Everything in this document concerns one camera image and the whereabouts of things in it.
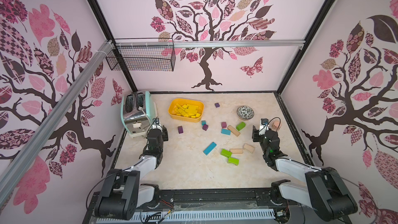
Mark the teal long block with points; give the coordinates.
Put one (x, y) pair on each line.
(209, 148)

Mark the aluminium rail back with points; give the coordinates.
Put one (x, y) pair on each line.
(214, 44)

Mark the wooden beige right block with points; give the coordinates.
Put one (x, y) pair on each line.
(249, 148)

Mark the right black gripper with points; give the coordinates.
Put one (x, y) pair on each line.
(258, 134)

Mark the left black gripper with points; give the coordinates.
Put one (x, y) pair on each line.
(166, 134)

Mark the patterned ceramic bowl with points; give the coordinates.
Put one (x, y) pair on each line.
(245, 113)

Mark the yellow plastic tray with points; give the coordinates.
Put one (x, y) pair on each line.
(184, 103)

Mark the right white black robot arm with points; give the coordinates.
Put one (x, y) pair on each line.
(323, 189)

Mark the yellow horizontal mid block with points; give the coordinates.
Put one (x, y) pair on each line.
(191, 112)

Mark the black base frame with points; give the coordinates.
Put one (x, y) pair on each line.
(223, 199)

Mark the purple cube left block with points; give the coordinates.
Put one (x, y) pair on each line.
(180, 129)

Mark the green block front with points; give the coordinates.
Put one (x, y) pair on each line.
(234, 161)

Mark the white slotted cable duct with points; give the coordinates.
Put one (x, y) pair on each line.
(193, 216)

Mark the black wire basket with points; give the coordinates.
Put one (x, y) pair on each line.
(159, 56)

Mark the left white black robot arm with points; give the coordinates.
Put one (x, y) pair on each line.
(122, 191)

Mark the wooden beige flat block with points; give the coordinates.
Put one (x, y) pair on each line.
(237, 151)

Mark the green block centre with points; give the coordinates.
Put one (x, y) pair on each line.
(226, 153)

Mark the green block far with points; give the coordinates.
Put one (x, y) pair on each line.
(240, 126)

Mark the wooden beige far block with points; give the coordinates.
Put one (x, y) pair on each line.
(233, 130)

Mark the green block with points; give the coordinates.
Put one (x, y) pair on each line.
(226, 153)
(234, 161)
(240, 126)

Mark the mint chrome toaster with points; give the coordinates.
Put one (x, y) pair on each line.
(137, 113)

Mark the teal block far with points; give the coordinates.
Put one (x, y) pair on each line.
(226, 131)

